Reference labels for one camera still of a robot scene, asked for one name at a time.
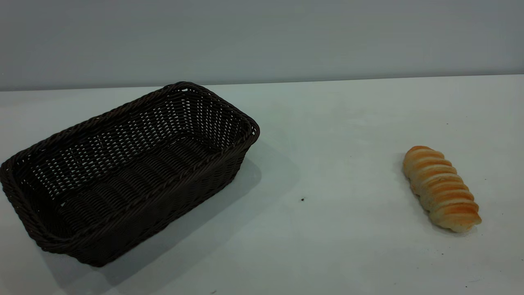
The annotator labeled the dark brown woven basket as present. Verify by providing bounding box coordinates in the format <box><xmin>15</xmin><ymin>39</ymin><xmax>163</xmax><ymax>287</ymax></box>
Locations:
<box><xmin>0</xmin><ymin>81</ymin><xmax>260</xmax><ymax>268</ymax></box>

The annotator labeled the ridged golden bread roll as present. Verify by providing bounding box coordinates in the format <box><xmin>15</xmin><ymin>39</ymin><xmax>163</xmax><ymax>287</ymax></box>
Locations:
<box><xmin>402</xmin><ymin>145</ymin><xmax>482</xmax><ymax>233</ymax></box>

